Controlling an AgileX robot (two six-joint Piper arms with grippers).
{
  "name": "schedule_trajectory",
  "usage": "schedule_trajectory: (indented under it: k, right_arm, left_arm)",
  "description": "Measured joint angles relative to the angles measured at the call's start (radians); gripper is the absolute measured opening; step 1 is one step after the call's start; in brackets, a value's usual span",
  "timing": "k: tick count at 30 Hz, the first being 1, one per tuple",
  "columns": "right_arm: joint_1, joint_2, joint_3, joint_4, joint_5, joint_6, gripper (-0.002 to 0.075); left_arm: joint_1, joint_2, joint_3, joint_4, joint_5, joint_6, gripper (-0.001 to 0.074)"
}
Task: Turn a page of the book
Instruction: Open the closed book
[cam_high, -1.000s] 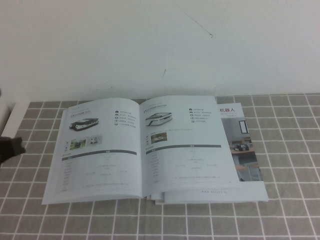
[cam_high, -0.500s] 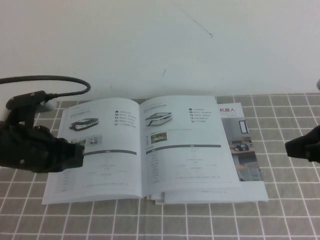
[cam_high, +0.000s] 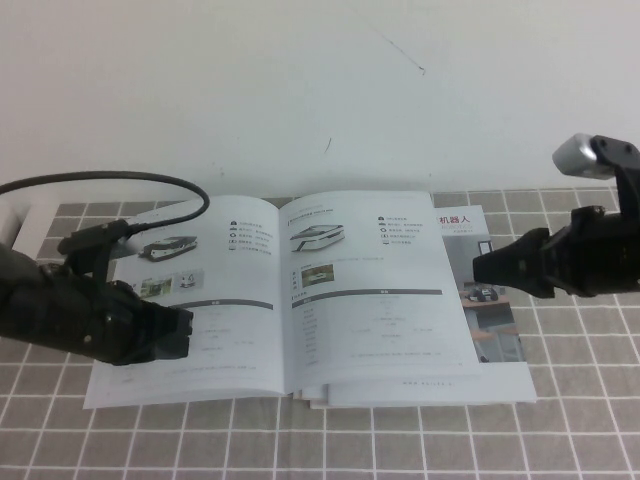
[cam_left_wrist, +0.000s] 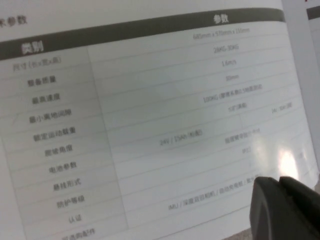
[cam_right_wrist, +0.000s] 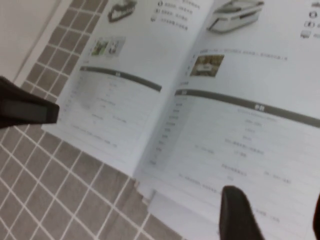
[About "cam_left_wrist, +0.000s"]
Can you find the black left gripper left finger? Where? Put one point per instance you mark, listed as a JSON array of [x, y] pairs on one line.
[[270, 210]]

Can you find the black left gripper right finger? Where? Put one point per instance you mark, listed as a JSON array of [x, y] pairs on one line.
[[306, 202]]

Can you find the white product catalogue book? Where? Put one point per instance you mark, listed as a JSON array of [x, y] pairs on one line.
[[150, 112]]

